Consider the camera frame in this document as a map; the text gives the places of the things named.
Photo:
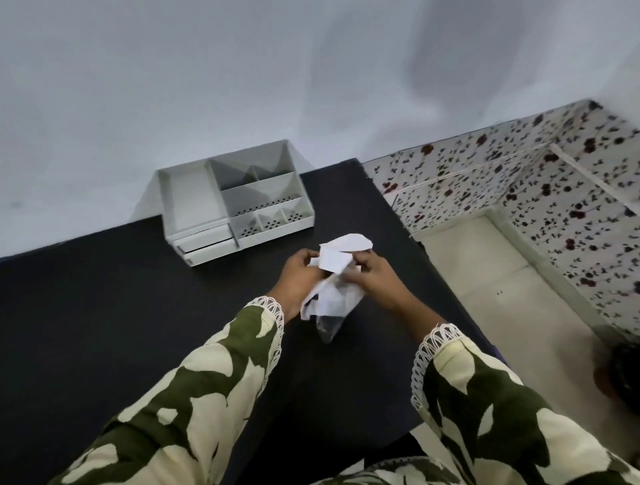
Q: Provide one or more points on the person's left hand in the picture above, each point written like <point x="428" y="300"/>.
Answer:
<point x="292" y="280"/>

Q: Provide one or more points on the person's right hand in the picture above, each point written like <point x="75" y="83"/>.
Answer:
<point x="382" y="282"/>

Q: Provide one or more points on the person's right fingers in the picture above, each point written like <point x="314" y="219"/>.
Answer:
<point x="356" y="276"/>

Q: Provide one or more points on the person's left fingers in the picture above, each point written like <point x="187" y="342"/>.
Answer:
<point x="311" y="255"/>

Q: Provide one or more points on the white plastic bag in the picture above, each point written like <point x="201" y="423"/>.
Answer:
<point x="334" y="295"/>

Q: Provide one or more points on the person's right forearm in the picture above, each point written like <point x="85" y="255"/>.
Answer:
<point x="495" y="409"/>

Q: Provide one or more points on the person's left forearm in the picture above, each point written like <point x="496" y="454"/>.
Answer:
<point x="200" y="389"/>

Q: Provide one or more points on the grey compartment desk organizer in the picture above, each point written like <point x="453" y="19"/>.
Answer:
<point x="235" y="200"/>

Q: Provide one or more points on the green camouflage tunic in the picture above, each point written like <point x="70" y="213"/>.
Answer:
<point x="395" y="472"/>

